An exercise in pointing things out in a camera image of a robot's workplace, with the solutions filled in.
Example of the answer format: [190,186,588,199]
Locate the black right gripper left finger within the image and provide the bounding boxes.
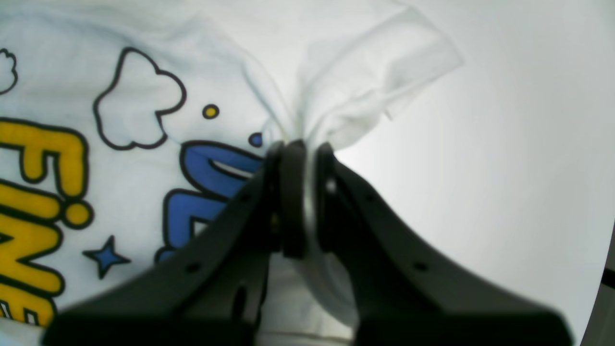
[43,140,306,346]

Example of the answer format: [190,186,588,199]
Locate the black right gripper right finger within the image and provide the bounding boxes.
[316,144,572,346]

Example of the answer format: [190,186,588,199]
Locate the white printed T-shirt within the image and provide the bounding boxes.
[1,0,461,346]

